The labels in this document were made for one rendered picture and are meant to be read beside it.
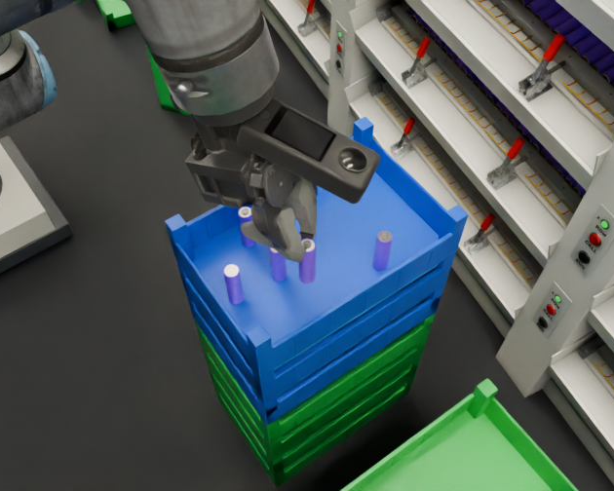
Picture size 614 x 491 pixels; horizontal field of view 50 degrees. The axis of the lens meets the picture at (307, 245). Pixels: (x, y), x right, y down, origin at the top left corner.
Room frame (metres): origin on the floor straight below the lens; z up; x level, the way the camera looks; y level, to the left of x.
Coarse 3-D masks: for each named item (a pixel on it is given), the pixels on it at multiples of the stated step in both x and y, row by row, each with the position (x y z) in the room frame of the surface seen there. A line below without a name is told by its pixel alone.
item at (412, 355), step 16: (416, 352) 0.46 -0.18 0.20; (384, 368) 0.43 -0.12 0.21; (400, 368) 0.44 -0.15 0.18; (224, 384) 0.41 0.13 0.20; (368, 384) 0.41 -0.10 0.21; (240, 400) 0.38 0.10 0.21; (336, 400) 0.40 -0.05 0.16; (352, 400) 0.39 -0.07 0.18; (320, 416) 0.35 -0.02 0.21; (256, 432) 0.33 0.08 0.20; (288, 432) 0.35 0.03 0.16; (304, 432) 0.34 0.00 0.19; (272, 448) 0.30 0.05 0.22; (288, 448) 0.32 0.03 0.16
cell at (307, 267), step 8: (304, 240) 0.39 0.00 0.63; (312, 240) 0.39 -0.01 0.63; (312, 248) 0.38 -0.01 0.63; (304, 256) 0.38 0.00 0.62; (312, 256) 0.38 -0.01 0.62; (304, 264) 0.38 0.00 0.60; (312, 264) 0.38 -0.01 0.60; (304, 272) 0.38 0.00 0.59; (312, 272) 0.38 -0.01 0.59; (304, 280) 0.38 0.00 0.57; (312, 280) 0.38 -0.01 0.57
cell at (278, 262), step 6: (270, 252) 0.43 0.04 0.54; (276, 252) 0.43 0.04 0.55; (270, 258) 0.43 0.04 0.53; (276, 258) 0.43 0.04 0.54; (282, 258) 0.43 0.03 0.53; (276, 264) 0.43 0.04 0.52; (282, 264) 0.43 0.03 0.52; (276, 270) 0.43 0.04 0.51; (282, 270) 0.43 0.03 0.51; (276, 276) 0.43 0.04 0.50; (282, 276) 0.43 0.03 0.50
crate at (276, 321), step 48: (384, 192) 0.57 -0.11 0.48; (192, 240) 0.48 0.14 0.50; (240, 240) 0.49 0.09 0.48; (336, 240) 0.49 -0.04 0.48; (432, 240) 0.49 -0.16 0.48; (288, 288) 0.42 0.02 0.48; (336, 288) 0.42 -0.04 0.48; (384, 288) 0.40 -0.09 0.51; (240, 336) 0.33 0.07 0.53; (288, 336) 0.33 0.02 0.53
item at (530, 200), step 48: (384, 0) 1.12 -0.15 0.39; (384, 48) 1.03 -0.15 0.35; (432, 48) 0.98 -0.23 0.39; (432, 96) 0.89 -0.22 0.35; (480, 96) 0.85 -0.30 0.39; (480, 144) 0.78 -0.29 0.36; (528, 144) 0.74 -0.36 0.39; (480, 192) 0.71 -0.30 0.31; (528, 192) 0.67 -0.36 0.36; (576, 192) 0.65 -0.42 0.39; (528, 240) 0.59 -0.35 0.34
